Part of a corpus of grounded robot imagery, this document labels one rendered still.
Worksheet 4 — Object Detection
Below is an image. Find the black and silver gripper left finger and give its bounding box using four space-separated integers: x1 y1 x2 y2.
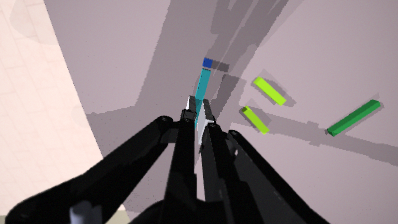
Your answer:
5 95 198 224

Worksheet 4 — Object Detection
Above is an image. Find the turquoise rod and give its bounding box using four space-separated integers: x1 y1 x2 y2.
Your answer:
195 68 211 128

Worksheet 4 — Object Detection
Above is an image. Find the small blue cube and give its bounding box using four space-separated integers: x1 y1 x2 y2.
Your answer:
203 58 213 68

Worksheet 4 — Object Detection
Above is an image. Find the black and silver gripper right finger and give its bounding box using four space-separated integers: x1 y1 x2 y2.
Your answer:
197 99 330 224

